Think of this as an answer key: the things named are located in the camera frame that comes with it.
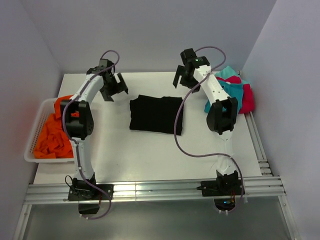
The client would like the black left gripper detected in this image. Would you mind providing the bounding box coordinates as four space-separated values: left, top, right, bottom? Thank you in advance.
100 73 129 102

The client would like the black t-shirt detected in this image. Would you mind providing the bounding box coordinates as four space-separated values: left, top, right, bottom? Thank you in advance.
129 95 184 136

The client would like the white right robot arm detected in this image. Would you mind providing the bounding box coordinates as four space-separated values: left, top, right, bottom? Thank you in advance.
173 48 245 197

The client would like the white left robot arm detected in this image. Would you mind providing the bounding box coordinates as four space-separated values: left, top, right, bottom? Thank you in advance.
60 58 129 200

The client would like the light turquoise shirt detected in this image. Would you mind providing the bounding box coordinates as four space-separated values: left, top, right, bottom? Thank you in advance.
215 66 239 80

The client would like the teal shirt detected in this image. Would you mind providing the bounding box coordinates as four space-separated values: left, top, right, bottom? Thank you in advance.
201 78 244 114

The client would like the white plastic basket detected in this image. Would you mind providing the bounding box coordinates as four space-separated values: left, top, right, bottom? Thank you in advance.
24 97 74 164

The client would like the magenta shirt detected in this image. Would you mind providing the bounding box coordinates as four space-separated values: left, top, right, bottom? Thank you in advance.
216 76 255 114

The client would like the orange shirt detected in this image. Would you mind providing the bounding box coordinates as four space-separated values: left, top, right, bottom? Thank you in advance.
33 95 74 159

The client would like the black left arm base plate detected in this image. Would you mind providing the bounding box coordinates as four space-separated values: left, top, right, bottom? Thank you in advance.
67 184 114 202

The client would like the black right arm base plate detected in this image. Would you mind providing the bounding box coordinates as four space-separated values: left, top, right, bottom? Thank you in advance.
196 179 245 197

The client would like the aluminium rail frame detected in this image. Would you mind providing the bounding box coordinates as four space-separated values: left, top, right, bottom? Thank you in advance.
13 69 301 240

